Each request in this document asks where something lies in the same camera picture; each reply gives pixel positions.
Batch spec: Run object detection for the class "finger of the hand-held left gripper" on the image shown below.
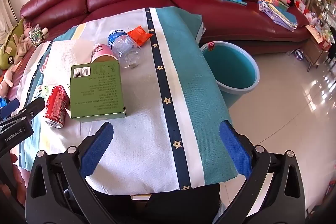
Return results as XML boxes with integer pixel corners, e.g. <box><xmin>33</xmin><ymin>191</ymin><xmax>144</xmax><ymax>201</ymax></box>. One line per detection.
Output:
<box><xmin>10</xmin><ymin>97</ymin><xmax>46</xmax><ymax>123</ymax></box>
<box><xmin>0</xmin><ymin>99</ymin><xmax>20</xmax><ymax>120</ymax></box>

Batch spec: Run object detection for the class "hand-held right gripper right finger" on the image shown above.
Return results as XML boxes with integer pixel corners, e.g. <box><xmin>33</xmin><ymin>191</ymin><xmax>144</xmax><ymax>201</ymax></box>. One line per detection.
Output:
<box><xmin>214</xmin><ymin>120</ymin><xmax>306</xmax><ymax>224</ymax></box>

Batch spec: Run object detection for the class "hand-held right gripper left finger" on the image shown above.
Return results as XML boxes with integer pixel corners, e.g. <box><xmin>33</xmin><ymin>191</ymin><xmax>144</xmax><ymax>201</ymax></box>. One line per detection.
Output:
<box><xmin>25</xmin><ymin>122</ymin><xmax>118</xmax><ymax>224</ymax></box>

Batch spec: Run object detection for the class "red soda can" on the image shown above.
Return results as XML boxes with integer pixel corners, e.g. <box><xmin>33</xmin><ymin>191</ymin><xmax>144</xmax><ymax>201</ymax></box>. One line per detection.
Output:
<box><xmin>43</xmin><ymin>85</ymin><xmax>70</xmax><ymax>128</ymax></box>

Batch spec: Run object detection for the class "green cardboard box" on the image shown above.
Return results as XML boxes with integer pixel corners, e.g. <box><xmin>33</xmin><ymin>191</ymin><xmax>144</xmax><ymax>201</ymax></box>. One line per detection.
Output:
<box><xmin>69</xmin><ymin>61</ymin><xmax>126</xmax><ymax>119</ymax></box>

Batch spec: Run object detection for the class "white paper towel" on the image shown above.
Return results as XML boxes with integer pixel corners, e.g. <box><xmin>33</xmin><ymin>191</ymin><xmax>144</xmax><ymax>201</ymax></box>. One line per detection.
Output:
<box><xmin>42</xmin><ymin>39</ymin><xmax>96</xmax><ymax>98</ymax></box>

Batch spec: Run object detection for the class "teal plastic bucket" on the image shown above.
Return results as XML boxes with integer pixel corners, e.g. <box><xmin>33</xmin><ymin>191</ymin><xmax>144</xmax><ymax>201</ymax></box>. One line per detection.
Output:
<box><xmin>199</xmin><ymin>41</ymin><xmax>260</xmax><ymax>109</ymax></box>

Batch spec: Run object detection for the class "pink paper cup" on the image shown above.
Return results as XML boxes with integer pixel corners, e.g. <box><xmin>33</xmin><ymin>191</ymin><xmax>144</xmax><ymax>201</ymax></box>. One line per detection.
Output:
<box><xmin>91</xmin><ymin>43</ymin><xmax>118</xmax><ymax>64</ymax></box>

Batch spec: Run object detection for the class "clear plastic bottle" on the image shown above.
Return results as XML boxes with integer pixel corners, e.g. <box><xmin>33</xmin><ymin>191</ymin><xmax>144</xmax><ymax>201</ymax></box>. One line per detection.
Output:
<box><xmin>108</xmin><ymin>29</ymin><xmax>143</xmax><ymax>69</ymax></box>

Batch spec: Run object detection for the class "orange snack packet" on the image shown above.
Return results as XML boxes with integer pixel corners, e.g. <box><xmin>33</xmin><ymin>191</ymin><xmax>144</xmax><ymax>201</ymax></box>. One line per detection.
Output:
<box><xmin>128</xmin><ymin>25</ymin><xmax>153</xmax><ymax>47</ymax></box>

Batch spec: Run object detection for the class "pink plush doll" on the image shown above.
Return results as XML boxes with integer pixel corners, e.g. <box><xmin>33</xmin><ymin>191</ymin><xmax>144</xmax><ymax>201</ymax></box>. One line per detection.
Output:
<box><xmin>0</xmin><ymin>65</ymin><xmax>16</xmax><ymax>96</ymax></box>

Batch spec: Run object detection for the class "green dinosaur plush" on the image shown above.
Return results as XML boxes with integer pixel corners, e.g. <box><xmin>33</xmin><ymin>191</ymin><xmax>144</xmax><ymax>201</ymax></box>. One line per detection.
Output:
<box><xmin>0</xmin><ymin>18</ymin><xmax>25</xmax><ymax>69</ymax></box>

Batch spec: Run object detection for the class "sequin pouch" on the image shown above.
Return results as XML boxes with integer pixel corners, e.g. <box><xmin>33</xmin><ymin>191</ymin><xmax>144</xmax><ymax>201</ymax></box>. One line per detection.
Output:
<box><xmin>28</xmin><ymin>24</ymin><xmax>44</xmax><ymax>48</ymax></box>

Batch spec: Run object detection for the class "beige plush doll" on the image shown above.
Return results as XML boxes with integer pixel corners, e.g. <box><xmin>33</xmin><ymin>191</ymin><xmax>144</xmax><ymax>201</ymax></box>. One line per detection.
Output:
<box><xmin>14</xmin><ymin>25</ymin><xmax>49</xmax><ymax>56</ymax></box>

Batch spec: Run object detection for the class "beige curtain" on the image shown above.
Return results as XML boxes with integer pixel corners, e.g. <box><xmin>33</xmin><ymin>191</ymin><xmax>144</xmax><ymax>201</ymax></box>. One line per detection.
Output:
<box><xmin>0</xmin><ymin>0</ymin><xmax>16</xmax><ymax>38</ymax></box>

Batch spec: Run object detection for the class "teal and white striped tablecloth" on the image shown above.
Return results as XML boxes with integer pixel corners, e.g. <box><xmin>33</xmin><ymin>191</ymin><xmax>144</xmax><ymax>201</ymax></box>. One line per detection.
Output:
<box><xmin>18</xmin><ymin>5</ymin><xmax>240</xmax><ymax>191</ymax></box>

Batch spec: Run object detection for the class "wooden cabinet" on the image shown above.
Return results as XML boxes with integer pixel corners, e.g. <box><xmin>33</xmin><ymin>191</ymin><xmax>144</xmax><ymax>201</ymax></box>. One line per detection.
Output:
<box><xmin>302</xmin><ymin>25</ymin><xmax>332</xmax><ymax>72</ymax></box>

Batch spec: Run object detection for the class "stack of folded clothes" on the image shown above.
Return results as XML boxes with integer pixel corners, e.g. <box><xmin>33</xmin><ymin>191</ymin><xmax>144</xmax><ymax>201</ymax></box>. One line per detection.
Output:
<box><xmin>259</xmin><ymin>1</ymin><xmax>298</xmax><ymax>31</ymax></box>

